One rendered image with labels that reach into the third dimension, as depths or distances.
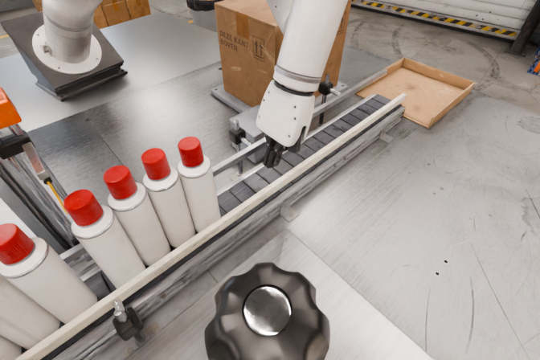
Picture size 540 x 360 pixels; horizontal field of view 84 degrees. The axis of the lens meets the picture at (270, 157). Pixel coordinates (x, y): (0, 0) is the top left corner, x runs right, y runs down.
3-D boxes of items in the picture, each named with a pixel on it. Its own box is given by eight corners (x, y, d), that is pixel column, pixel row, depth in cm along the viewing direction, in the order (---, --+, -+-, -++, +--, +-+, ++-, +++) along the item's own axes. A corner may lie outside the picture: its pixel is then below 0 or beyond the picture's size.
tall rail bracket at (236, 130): (251, 190, 70) (247, 136, 59) (232, 174, 74) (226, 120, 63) (261, 184, 72) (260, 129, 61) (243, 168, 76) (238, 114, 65)
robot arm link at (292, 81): (265, 60, 53) (261, 76, 55) (301, 78, 48) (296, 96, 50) (295, 62, 59) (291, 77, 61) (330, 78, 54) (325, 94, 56)
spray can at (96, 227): (129, 299, 48) (71, 222, 34) (107, 282, 49) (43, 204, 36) (153, 272, 51) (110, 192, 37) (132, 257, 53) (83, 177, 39)
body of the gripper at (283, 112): (262, 71, 55) (248, 126, 60) (304, 92, 49) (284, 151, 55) (288, 71, 60) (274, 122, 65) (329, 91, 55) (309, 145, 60)
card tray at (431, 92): (428, 128, 88) (433, 117, 85) (354, 94, 102) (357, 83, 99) (470, 92, 103) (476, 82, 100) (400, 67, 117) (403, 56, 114)
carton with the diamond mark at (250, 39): (273, 121, 87) (275, 25, 69) (223, 90, 100) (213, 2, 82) (337, 85, 102) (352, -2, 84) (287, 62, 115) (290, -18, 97)
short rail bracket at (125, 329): (138, 356, 46) (110, 329, 38) (130, 340, 48) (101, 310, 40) (157, 340, 48) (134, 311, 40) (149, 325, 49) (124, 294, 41)
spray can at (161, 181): (173, 254, 53) (138, 173, 39) (163, 232, 56) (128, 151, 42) (200, 239, 55) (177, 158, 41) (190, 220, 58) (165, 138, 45)
